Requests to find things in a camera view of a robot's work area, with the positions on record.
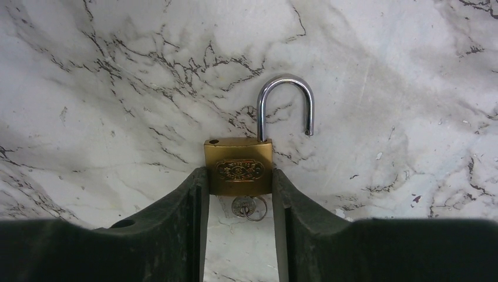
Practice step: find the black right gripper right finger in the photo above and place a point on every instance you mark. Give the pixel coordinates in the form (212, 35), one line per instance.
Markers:
(313, 244)

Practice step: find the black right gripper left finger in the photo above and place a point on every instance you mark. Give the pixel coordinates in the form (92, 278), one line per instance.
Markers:
(166, 241)

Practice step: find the small brass padlock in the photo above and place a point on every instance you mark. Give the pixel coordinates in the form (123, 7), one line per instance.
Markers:
(241, 167)

